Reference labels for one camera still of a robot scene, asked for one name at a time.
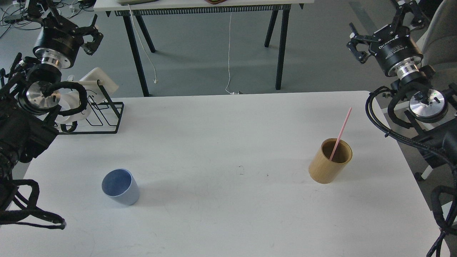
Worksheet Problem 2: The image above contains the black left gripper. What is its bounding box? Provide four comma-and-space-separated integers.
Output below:
33, 14, 104, 68

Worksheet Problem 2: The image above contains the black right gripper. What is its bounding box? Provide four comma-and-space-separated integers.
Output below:
346, 22, 424, 77

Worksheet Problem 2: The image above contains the pink chopstick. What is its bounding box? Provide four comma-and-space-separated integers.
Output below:
329, 107, 353, 161

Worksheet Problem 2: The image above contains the blue cup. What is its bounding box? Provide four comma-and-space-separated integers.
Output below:
101, 168, 140, 206

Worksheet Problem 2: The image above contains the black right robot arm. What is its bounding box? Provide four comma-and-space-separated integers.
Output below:
347, 22, 456, 257

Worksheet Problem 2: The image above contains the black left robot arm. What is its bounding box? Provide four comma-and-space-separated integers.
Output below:
0, 10, 103, 230

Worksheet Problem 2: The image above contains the white background table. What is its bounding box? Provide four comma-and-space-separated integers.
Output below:
93, 0, 307, 97

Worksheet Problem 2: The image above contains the white mug on rack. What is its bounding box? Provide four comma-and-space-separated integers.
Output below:
55, 91, 92, 124

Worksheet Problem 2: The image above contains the wooden cylindrical holder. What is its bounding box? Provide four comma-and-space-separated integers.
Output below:
308, 138, 353, 184

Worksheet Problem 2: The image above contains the black wire cup rack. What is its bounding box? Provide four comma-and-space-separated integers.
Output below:
54, 86, 125, 135

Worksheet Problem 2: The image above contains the floor cables bundle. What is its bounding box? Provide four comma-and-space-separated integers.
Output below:
0, 0, 95, 38

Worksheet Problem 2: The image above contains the white hanging cable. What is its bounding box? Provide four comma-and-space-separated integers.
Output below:
127, 4, 159, 85
225, 12, 240, 95

